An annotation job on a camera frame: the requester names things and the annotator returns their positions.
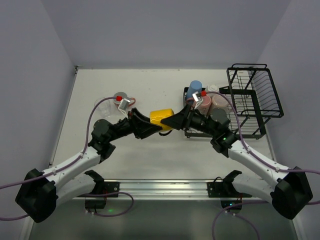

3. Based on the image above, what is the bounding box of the black two-tier dish rack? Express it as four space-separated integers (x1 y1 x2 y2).
183 63 284 140

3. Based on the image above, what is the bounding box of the yellow ceramic mug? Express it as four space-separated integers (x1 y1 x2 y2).
149 108 174 137

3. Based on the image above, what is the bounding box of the light blue plastic cup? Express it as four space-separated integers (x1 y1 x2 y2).
185 80 202 100

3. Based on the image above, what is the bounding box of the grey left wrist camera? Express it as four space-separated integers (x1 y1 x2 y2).
117 98 131 116

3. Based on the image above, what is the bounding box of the clear faceted glass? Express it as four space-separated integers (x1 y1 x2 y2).
94 97 112 119

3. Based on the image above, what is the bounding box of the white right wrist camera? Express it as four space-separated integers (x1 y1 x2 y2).
192 91 203 110

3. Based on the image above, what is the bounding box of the salmon polka dot mug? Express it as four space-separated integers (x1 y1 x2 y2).
113 91 136 107

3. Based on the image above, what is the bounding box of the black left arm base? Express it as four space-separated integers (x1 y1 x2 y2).
84 169 120 212

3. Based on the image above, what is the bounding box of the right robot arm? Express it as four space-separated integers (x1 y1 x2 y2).
161 105 313 220

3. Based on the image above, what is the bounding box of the pink smiley face mug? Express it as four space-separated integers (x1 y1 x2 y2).
186 95 212 116

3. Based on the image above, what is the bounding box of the white ceramic cup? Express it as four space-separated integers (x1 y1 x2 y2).
205 84 220 95

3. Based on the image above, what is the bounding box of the aluminium mounting rail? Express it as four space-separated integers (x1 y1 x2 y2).
74 177 253 201

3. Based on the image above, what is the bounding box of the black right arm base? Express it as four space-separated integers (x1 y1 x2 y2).
206 170 243 208

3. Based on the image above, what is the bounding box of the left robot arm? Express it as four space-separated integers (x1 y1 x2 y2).
15 108 165 223

